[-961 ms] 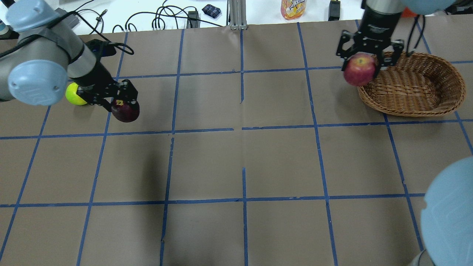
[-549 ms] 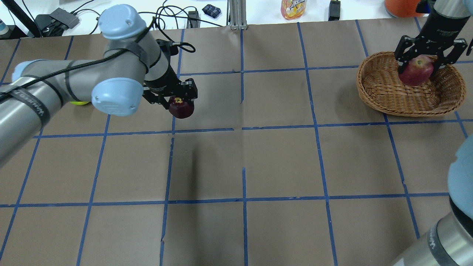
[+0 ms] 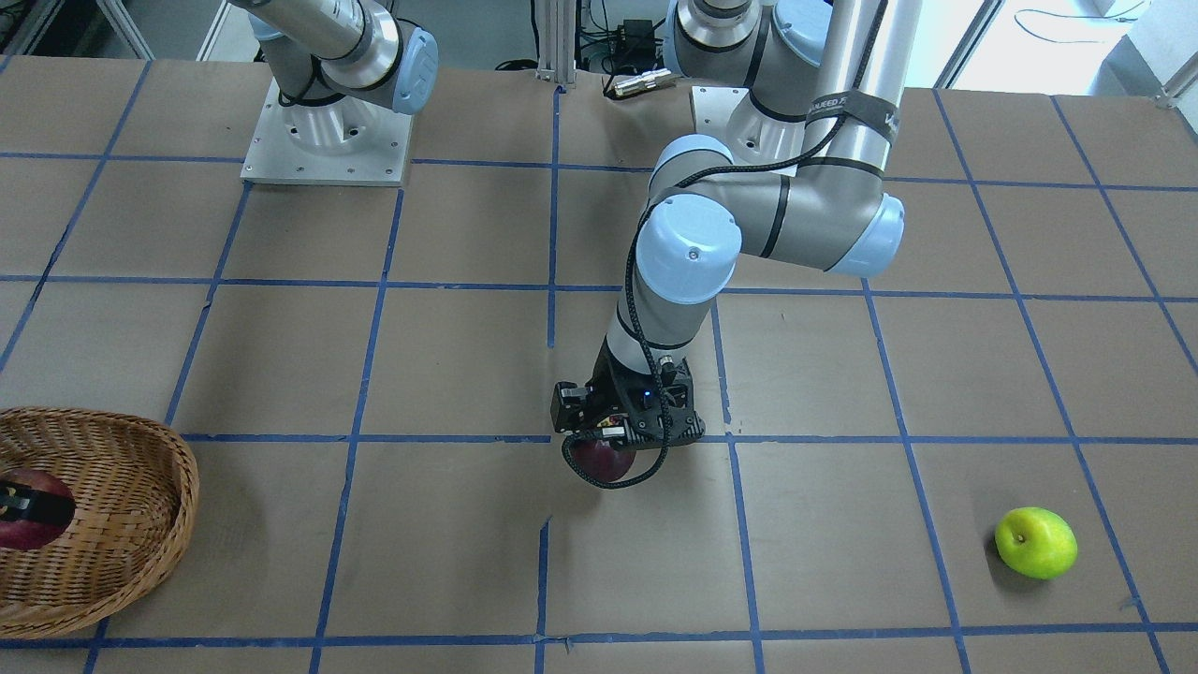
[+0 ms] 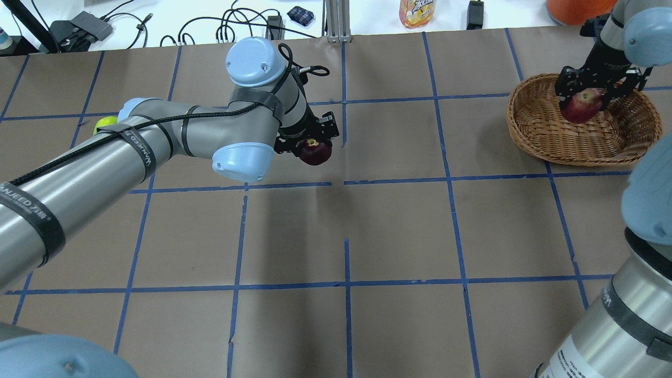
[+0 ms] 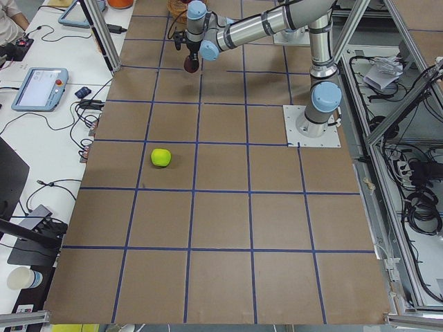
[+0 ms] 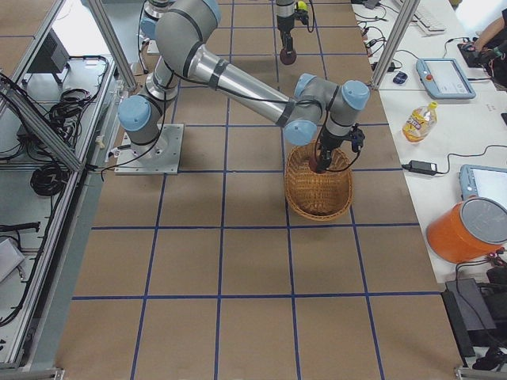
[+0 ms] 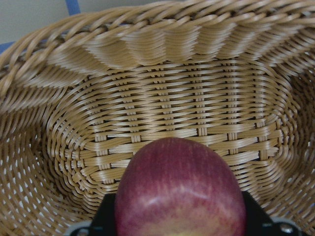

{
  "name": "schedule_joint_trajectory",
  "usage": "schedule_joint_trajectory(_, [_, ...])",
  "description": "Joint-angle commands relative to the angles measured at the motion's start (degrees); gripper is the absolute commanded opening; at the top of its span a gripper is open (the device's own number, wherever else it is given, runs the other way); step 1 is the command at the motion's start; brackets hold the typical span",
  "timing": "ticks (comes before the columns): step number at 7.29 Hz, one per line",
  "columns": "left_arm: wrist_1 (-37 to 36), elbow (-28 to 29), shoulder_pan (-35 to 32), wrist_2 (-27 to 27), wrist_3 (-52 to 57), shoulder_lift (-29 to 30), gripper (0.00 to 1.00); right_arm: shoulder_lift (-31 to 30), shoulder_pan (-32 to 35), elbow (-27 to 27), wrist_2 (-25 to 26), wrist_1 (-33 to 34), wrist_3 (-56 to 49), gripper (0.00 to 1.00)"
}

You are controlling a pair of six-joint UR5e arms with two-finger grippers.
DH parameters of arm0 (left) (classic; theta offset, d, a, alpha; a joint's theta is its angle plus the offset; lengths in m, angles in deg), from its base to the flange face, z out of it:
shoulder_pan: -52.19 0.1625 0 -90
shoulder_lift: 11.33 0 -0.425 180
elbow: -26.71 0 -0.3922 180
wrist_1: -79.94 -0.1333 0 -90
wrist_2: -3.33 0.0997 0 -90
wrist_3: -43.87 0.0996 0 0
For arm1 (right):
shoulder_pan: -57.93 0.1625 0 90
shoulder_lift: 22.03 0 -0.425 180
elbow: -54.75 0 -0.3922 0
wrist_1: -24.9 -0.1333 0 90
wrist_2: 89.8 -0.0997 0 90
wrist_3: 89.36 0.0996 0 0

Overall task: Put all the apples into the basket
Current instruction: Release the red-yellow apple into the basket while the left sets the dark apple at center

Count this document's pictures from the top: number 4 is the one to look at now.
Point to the dark blue pouch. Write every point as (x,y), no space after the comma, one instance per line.
(301,16)

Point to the red yellow apple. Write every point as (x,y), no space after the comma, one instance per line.
(584,106)

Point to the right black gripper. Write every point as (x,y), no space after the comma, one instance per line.
(605,59)

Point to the black monitor stand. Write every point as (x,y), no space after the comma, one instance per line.
(62,36)

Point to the aluminium frame post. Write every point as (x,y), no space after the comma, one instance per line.
(337,28)

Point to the green apple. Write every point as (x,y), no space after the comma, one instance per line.
(104,122)

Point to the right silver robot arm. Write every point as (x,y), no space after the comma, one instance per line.
(626,330)

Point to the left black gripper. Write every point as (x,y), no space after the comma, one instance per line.
(300,129)

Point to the black power adapter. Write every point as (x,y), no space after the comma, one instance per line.
(275,27)
(475,15)

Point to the dark red apple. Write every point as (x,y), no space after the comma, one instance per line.
(314,152)

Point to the orange drink bottle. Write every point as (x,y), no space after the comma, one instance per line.
(416,14)

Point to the orange bucket with lid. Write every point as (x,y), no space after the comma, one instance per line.
(577,12)

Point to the wicker basket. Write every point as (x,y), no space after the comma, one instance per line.
(618,136)

